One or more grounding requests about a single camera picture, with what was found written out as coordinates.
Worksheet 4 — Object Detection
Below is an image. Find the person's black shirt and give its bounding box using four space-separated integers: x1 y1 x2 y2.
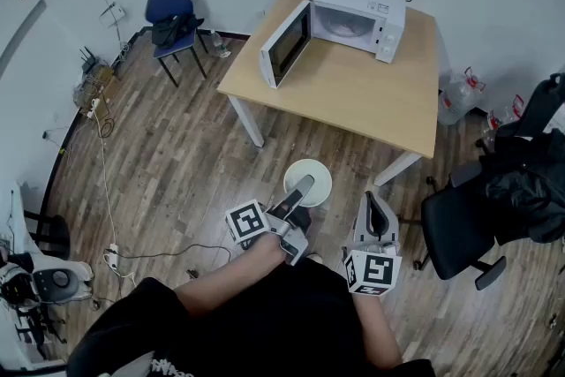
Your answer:
65 255 438 377

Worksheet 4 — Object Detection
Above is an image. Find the white round plate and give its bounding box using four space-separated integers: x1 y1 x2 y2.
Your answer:
282 159 333 208

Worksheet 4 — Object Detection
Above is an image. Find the black round stool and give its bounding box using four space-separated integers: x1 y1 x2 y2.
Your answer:
24 209 72 261

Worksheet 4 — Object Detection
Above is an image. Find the person's right forearm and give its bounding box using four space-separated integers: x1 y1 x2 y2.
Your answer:
352 293 403 372

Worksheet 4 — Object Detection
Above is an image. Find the clear plastic water bottle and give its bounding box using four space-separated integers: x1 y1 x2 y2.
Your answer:
209 29 233 58

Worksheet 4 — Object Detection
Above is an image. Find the black bag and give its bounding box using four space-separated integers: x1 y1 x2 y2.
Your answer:
151 14 205 49

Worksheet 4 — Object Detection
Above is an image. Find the large clear water jug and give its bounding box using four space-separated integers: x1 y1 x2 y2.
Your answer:
437 66 486 127
480 94 526 147

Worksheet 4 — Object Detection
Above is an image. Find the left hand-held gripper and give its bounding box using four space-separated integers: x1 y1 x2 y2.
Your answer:
224 174 316 267

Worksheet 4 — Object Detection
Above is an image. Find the person's left forearm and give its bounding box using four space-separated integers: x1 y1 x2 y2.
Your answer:
174 233 288 319

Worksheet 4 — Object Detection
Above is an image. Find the long white cable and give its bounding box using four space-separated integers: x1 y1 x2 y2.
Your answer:
94 117 120 248

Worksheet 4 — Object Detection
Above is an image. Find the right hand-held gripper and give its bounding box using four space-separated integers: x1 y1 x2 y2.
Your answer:
343 191 403 299

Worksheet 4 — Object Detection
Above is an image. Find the black office chair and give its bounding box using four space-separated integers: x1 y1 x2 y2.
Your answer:
412 162 509 291

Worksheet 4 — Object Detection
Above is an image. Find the white wall box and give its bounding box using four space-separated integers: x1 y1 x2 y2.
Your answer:
99 2 127 28

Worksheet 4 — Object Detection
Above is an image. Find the white table leg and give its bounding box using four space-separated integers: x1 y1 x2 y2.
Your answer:
373 152 423 187
228 94 265 148

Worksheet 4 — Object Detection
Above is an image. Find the glass microwave turntable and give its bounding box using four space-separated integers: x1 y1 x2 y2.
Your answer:
321 15 372 43

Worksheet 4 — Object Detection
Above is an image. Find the white and grey device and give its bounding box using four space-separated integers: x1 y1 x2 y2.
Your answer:
0 251 94 310

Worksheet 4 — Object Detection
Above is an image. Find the black floor cable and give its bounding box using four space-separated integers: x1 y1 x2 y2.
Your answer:
103 245 233 266

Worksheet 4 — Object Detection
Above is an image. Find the black router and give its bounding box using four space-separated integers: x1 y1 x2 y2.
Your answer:
79 48 98 76

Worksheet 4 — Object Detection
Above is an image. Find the brown cardboard box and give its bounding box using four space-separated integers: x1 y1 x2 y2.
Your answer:
83 64 120 120

